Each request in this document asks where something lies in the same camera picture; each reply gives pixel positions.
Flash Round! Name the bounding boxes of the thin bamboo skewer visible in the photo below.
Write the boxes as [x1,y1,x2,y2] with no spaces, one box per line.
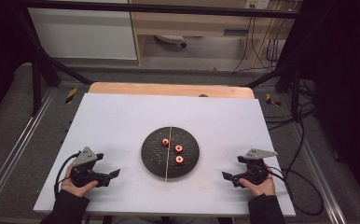
[164,126,173,183]

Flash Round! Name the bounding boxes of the black metal crossbar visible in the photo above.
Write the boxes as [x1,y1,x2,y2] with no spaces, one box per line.
[22,0,305,19]

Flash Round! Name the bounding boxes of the white slipper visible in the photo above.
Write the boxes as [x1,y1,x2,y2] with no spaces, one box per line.
[154,34,187,49]

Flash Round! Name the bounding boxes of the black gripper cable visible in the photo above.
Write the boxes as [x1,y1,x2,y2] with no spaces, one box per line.
[53,151,81,200]
[267,166,325,217]

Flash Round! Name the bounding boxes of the person's right hand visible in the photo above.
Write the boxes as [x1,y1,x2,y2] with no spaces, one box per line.
[239,173,277,198]

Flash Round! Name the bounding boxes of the wooden table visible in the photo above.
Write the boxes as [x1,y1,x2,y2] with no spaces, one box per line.
[88,81,256,100]

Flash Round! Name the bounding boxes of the black floor cables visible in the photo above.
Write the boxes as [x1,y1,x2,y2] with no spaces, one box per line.
[263,78,318,132]

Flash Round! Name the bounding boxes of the white wall socket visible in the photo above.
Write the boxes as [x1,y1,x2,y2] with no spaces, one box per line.
[244,0,270,10]

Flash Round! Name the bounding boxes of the person's left hand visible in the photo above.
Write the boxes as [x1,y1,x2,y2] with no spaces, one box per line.
[61,163,99,199]

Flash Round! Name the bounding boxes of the yellow black tape strip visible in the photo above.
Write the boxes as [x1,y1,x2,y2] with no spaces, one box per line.
[265,92,283,107]
[64,87,78,105]

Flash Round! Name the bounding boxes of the black round plate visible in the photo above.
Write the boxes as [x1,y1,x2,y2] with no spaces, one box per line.
[141,126,201,179]

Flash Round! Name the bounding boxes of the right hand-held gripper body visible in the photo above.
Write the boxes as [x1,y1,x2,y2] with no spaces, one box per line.
[237,148,279,187]

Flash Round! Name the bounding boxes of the white board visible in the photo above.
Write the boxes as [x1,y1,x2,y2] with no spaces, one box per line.
[33,92,297,217]

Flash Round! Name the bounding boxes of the light wooden desk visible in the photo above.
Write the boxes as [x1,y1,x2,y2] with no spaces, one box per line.
[128,0,298,69]

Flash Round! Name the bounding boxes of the white cabinet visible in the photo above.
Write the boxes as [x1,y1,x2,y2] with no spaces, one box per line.
[28,7,138,61]

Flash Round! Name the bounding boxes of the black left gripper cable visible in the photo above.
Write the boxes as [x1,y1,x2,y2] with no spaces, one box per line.
[53,151,81,200]

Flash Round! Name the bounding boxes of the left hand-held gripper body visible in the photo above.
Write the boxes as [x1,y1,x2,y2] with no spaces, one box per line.
[70,146,104,189]

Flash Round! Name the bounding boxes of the aluminium floor rail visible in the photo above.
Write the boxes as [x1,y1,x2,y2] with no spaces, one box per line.
[289,122,349,224]
[0,88,57,214]

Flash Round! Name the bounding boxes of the black metal stand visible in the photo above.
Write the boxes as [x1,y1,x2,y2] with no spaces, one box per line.
[14,6,93,117]
[244,12,317,120]

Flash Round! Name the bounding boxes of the black curtain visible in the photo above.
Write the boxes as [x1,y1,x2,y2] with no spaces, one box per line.
[288,0,360,213]
[0,0,35,129]

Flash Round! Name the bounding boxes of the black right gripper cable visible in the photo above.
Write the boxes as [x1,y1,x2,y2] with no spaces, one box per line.
[267,166,325,217]

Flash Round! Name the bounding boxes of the bundle of black hanging cables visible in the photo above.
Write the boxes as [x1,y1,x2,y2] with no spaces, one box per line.
[231,15,284,75]

